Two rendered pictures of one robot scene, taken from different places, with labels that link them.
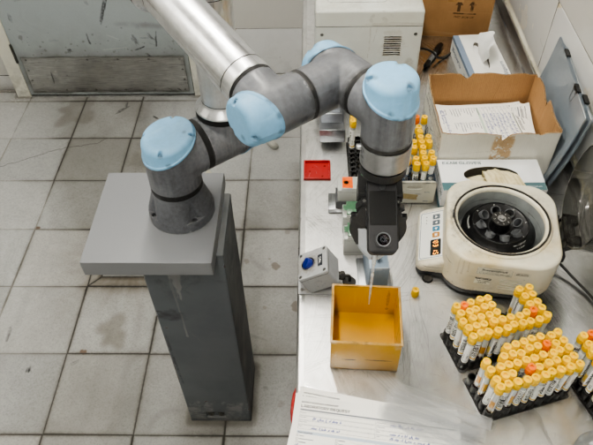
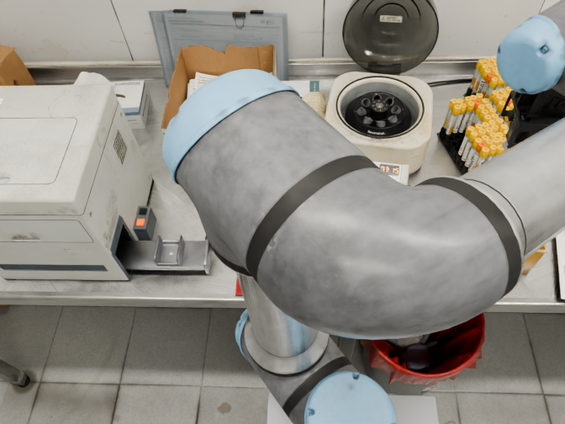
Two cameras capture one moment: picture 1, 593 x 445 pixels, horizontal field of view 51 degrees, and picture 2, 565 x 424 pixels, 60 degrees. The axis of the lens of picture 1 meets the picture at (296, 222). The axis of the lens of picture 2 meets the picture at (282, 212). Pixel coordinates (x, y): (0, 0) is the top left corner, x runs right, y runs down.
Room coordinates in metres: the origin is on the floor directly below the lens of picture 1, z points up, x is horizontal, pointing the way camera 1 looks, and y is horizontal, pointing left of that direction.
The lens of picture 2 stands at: (1.05, 0.38, 1.79)
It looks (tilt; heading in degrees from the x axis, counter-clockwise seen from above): 56 degrees down; 274
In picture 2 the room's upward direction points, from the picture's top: 5 degrees counter-clockwise
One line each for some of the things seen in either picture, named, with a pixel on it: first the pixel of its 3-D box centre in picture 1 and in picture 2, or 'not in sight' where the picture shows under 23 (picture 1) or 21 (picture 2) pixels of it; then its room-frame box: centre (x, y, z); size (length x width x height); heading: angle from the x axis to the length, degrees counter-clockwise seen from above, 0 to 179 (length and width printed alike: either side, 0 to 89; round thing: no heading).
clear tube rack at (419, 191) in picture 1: (409, 163); not in sight; (1.13, -0.29, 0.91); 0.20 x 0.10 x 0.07; 178
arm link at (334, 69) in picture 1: (333, 80); (564, 52); (0.75, -0.06, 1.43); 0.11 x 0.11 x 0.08; 36
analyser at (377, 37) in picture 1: (364, 36); (60, 187); (1.53, -0.20, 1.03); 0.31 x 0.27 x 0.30; 178
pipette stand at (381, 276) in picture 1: (375, 264); not in sight; (0.81, -0.16, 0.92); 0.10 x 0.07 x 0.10; 0
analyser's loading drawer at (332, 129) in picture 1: (331, 109); (160, 252); (1.34, -0.10, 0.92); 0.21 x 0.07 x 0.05; 178
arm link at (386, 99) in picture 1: (387, 107); not in sight; (0.69, -0.13, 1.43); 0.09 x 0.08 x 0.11; 36
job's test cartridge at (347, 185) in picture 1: (347, 192); not in sight; (1.03, -0.12, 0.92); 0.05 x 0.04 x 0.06; 87
